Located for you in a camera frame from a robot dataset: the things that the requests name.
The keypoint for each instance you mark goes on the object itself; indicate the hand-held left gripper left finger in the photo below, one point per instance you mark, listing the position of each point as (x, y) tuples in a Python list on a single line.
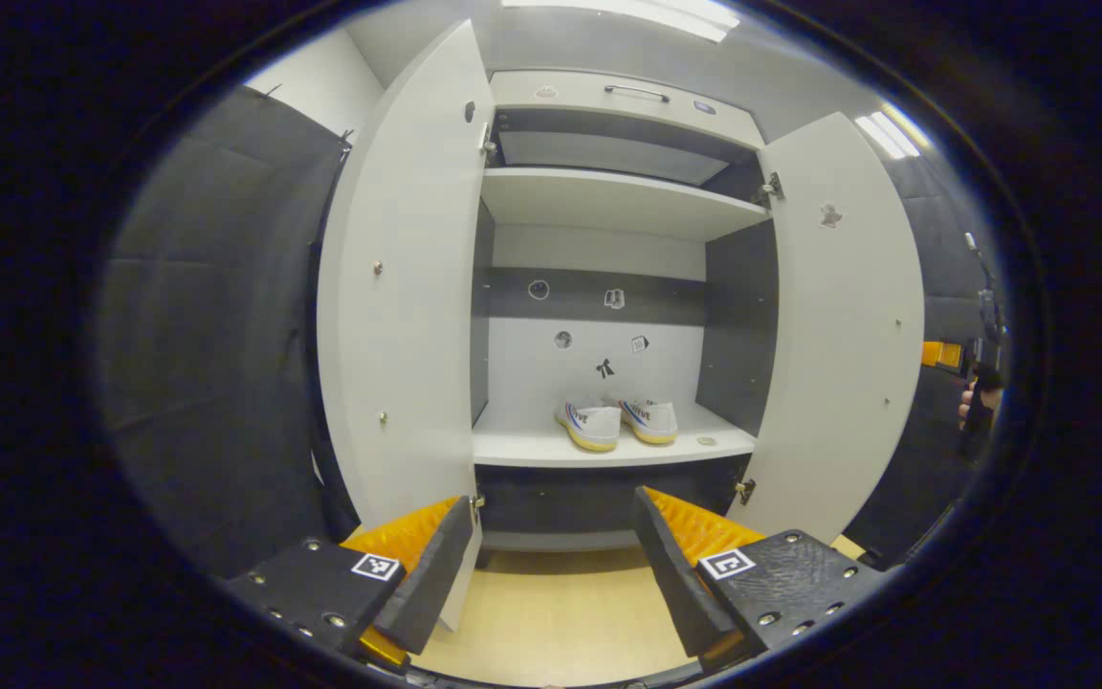
[(427, 584)]

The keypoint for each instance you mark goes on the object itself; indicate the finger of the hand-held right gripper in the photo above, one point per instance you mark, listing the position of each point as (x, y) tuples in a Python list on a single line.
[(941, 355)]

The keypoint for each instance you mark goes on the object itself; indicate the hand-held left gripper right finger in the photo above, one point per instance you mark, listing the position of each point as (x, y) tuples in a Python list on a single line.
[(671, 584)]

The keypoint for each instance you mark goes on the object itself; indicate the white shoe cabinet door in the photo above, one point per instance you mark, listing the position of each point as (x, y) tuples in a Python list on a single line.
[(848, 335), (407, 335)]

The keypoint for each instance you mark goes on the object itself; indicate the white canvas shoe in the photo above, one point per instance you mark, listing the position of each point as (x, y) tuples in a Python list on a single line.
[(651, 421), (591, 426)]

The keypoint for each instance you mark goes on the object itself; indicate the white shoe cabinet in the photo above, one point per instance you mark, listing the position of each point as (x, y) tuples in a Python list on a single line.
[(608, 201)]

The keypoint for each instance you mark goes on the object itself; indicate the black backdrop cloth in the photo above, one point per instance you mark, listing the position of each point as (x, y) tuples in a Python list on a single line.
[(914, 478), (216, 335)]

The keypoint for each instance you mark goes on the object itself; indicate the long ceiling light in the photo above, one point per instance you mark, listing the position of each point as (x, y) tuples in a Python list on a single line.
[(647, 14), (893, 132)]

